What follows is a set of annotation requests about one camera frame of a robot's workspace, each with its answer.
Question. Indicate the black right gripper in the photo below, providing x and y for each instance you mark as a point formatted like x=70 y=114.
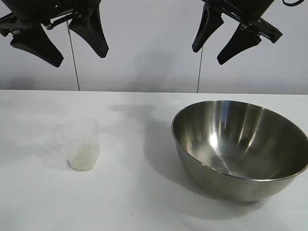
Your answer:
x=243 y=8

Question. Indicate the white rice grains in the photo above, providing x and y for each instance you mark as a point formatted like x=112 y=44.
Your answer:
x=81 y=158

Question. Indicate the stainless steel mixing bowl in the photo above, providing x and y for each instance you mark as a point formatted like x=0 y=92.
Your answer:
x=240 y=144

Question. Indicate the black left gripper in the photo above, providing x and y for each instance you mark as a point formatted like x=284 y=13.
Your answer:
x=31 y=9

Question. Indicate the clear plastic measuring cup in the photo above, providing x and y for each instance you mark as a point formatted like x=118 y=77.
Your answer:
x=79 y=134

